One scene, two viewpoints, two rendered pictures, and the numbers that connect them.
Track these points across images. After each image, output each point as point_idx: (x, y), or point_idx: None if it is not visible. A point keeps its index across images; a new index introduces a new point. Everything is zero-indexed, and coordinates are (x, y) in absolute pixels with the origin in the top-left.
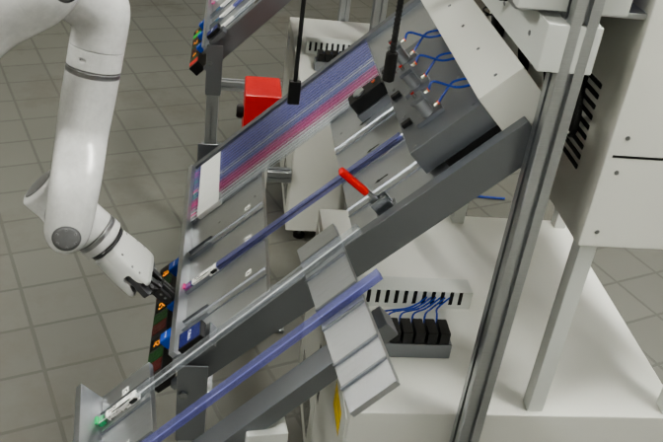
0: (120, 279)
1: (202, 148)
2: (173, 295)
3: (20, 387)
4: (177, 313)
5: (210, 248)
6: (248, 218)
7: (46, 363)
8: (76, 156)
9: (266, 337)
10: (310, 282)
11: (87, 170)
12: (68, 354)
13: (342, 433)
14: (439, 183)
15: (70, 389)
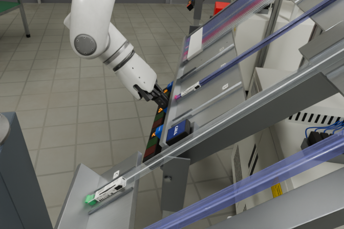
0: (130, 86)
1: (192, 28)
2: (167, 102)
3: (98, 147)
4: (168, 113)
5: (195, 74)
6: (222, 54)
7: (112, 137)
8: None
9: (241, 139)
10: (333, 77)
11: None
12: (122, 134)
13: None
14: None
15: (121, 151)
